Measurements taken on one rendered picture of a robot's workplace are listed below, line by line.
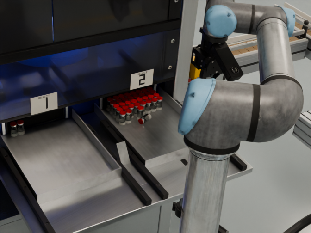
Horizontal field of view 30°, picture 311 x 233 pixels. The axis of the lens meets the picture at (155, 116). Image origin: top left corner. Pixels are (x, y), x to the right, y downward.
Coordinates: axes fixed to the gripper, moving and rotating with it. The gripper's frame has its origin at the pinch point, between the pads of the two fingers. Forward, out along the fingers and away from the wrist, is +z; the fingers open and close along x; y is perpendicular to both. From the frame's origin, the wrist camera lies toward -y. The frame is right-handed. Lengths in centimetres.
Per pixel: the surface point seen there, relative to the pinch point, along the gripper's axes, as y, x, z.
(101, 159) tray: 11.1, 29.7, 21.4
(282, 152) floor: 67, -116, 109
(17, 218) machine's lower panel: 28, 52, 51
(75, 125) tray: 30.4, 29.6, 21.4
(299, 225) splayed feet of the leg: 12, -75, 99
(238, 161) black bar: -9.9, -6.6, 19.6
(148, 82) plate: 27.4, 4.4, 9.6
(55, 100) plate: 27.4, 37.5, 7.3
